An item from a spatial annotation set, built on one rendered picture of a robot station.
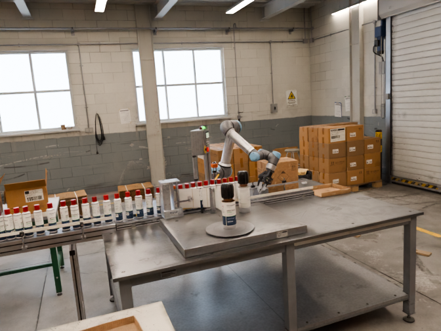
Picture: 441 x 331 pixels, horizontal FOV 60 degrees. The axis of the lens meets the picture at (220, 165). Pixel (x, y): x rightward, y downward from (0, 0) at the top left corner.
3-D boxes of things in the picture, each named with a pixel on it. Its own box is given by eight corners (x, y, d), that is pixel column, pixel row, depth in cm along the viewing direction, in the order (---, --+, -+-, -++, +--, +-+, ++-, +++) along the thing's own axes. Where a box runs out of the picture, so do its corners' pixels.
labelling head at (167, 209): (165, 219, 273) (161, 184, 268) (161, 215, 285) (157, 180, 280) (183, 216, 277) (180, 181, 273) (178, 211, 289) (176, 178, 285)
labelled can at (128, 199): (126, 220, 276) (123, 193, 273) (126, 219, 281) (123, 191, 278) (134, 219, 278) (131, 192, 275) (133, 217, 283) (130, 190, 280)
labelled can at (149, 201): (147, 217, 281) (145, 190, 278) (146, 215, 286) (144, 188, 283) (155, 216, 283) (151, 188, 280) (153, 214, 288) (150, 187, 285)
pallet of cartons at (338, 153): (327, 198, 631) (325, 128, 612) (298, 188, 708) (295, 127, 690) (383, 187, 675) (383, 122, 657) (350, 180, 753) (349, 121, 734)
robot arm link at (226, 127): (218, 117, 320) (260, 154, 301) (226, 117, 329) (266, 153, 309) (212, 129, 326) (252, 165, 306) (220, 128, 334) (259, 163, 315)
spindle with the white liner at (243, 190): (241, 213, 275) (239, 172, 270) (237, 210, 283) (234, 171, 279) (252, 211, 278) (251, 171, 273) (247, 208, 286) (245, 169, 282)
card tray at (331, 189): (321, 198, 322) (321, 193, 321) (304, 192, 346) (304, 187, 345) (350, 192, 332) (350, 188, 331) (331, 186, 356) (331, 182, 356)
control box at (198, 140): (191, 155, 295) (189, 131, 292) (198, 152, 311) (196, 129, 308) (204, 155, 292) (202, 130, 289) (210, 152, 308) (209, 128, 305)
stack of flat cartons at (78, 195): (47, 221, 608) (44, 201, 603) (47, 213, 657) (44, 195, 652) (90, 213, 635) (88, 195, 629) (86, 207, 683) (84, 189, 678)
